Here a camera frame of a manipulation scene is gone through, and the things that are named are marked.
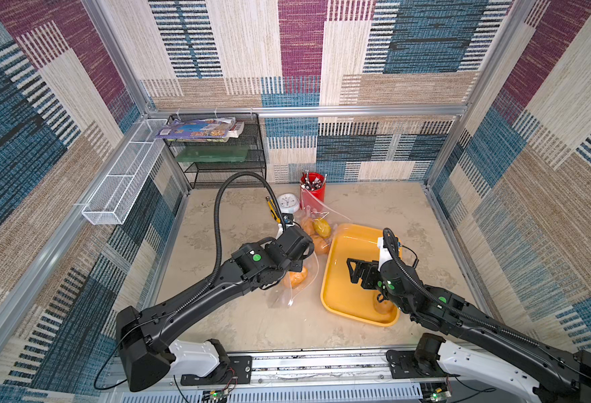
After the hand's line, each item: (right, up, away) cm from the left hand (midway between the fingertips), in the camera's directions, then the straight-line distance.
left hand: (295, 252), depth 74 cm
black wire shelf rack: (-39, +33, +41) cm, 65 cm away
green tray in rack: (-34, +35, +27) cm, 56 cm away
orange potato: (+4, +6, +25) cm, 26 cm away
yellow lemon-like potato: (+10, +6, +21) cm, 24 cm away
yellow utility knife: (-10, +12, +35) cm, 38 cm away
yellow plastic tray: (+15, -16, +12) cm, 25 cm away
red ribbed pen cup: (+6, +20, +25) cm, 32 cm away
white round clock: (-4, +15, +37) cm, 40 cm away
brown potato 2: (-1, -10, +7) cm, 12 cm away
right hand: (+19, -4, +1) cm, 20 cm away
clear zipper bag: (-5, -16, +9) cm, 19 cm away
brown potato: (+9, -1, +19) cm, 21 cm away
